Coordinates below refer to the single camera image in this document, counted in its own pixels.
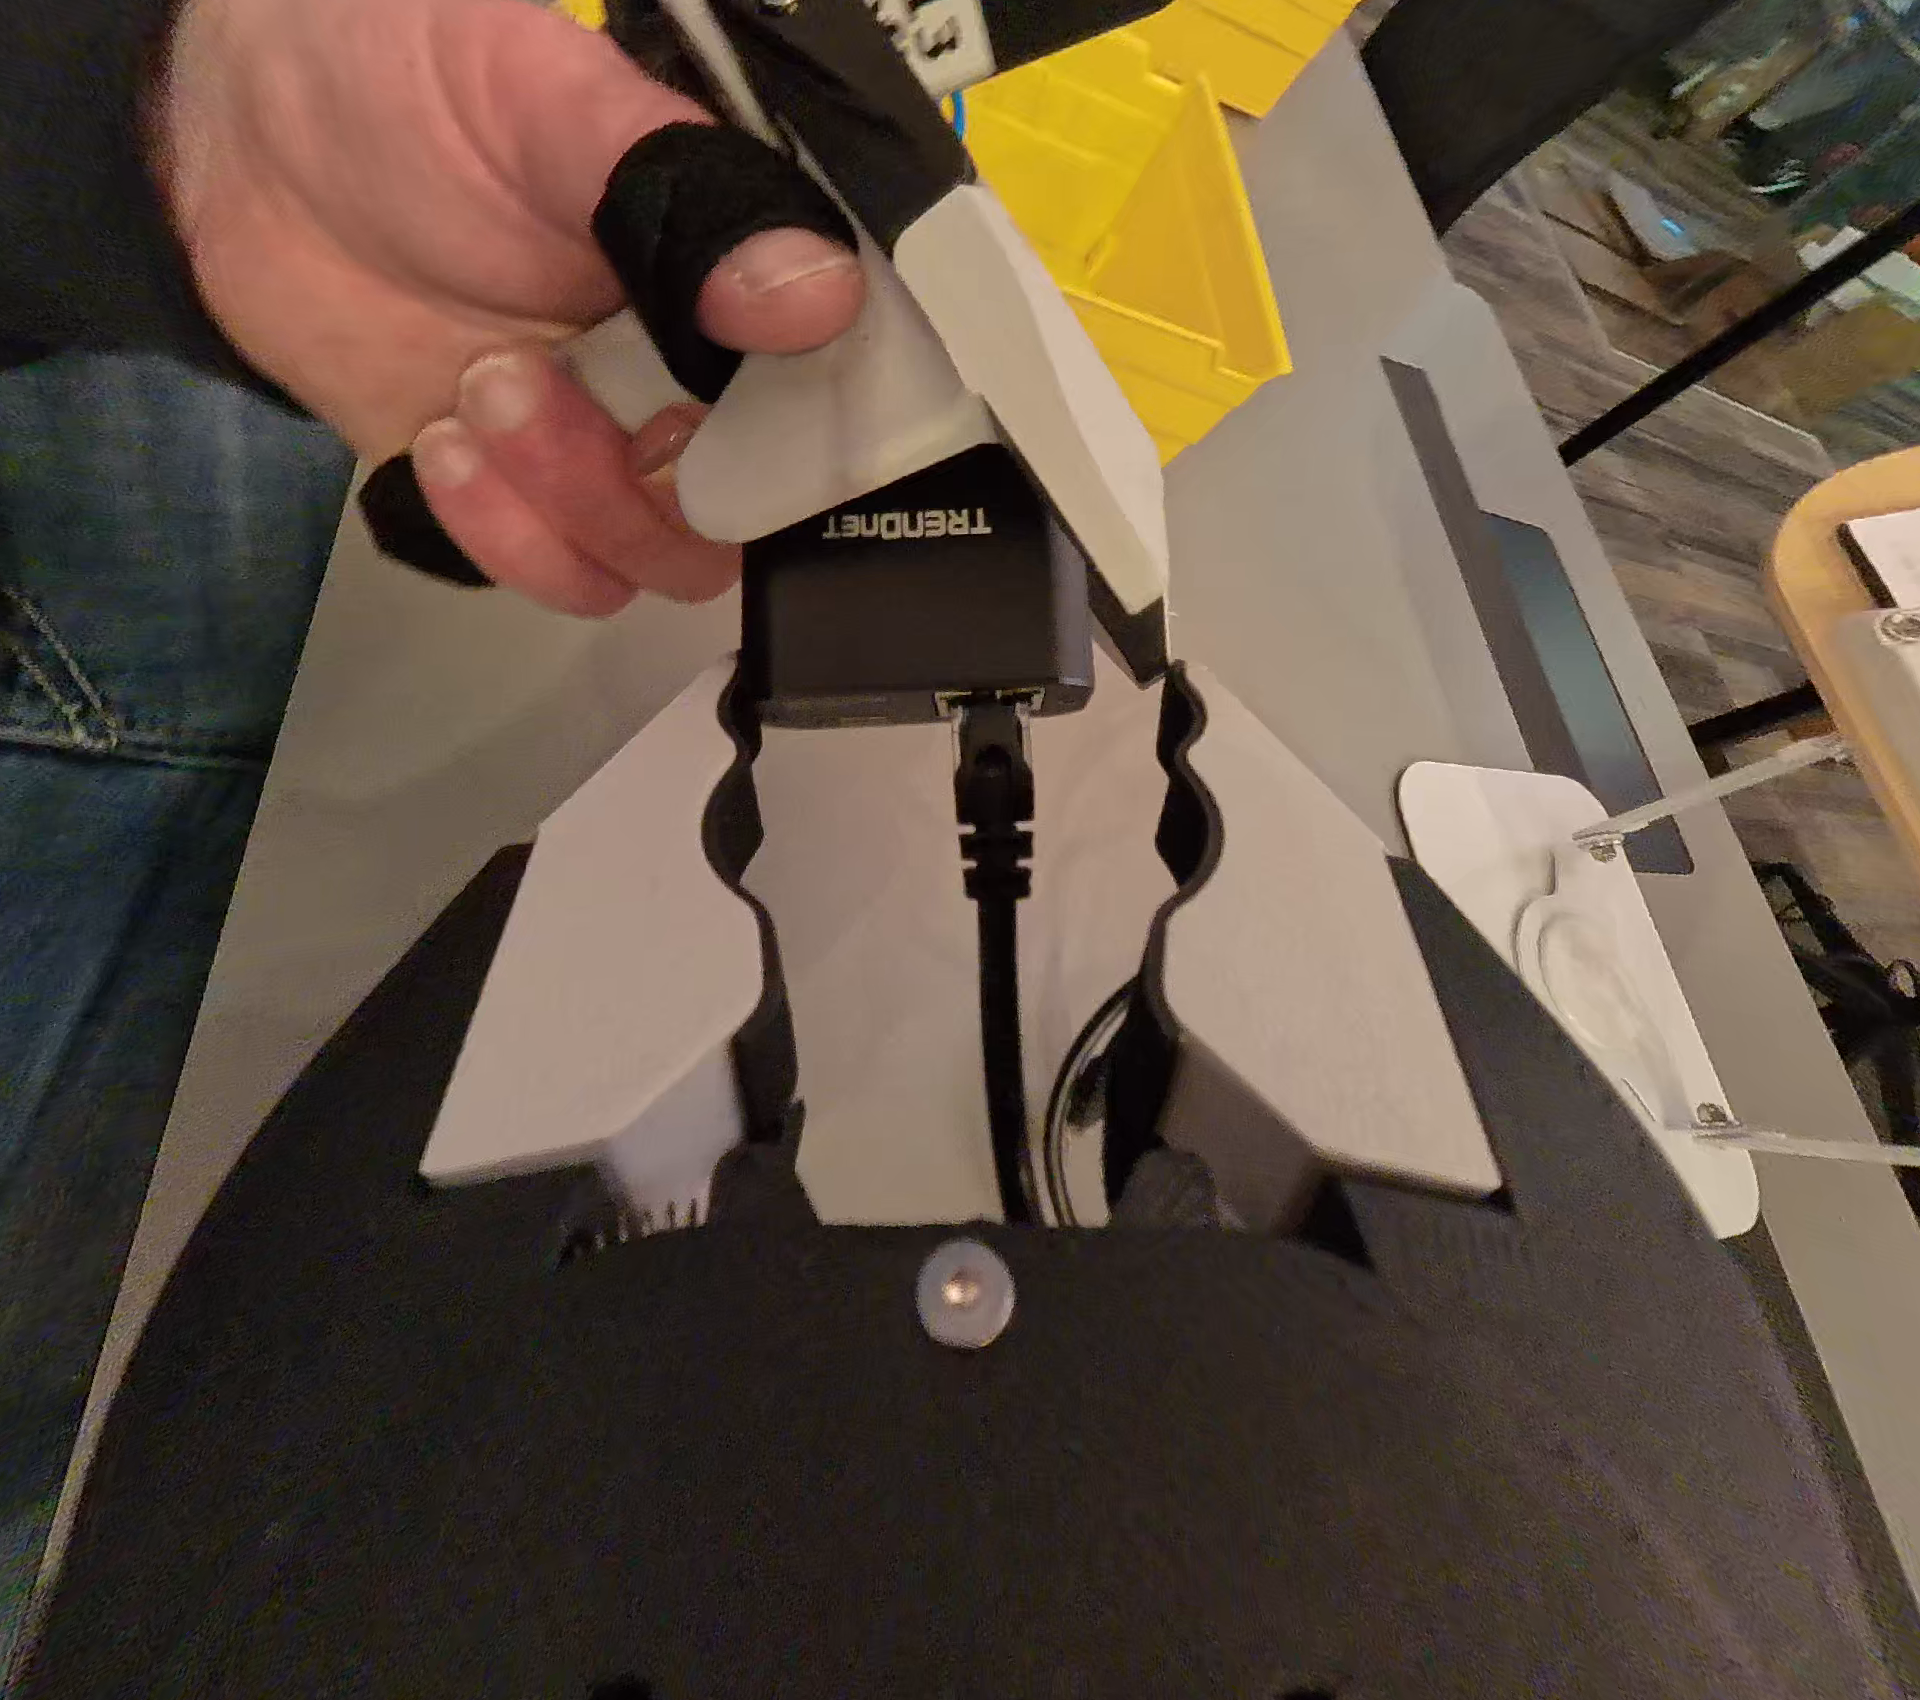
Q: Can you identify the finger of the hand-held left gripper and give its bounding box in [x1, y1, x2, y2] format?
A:
[894, 176, 1176, 691]

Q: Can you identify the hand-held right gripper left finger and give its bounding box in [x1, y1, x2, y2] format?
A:
[419, 656, 803, 1222]

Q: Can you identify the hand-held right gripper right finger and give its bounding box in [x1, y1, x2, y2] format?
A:
[1131, 663, 1506, 1234]

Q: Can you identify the black ethernet port adapter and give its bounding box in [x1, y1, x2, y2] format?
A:
[738, 447, 1099, 731]

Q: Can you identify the black ethernet cable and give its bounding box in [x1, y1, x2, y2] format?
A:
[952, 695, 1158, 1230]

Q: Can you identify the person's left forearm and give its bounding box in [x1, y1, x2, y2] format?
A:
[0, 0, 377, 383]

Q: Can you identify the person's left hand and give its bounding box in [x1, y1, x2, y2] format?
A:
[164, 0, 872, 623]

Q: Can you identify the white board stand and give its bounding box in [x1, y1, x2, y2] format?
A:
[1393, 741, 1920, 1240]

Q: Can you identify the person's jeans leg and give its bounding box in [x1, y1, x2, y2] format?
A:
[0, 350, 366, 1552]

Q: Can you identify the black metal bar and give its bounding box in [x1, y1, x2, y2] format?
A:
[1556, 201, 1920, 469]

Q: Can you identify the white instruction sheet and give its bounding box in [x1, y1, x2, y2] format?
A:
[1826, 513, 1920, 698]

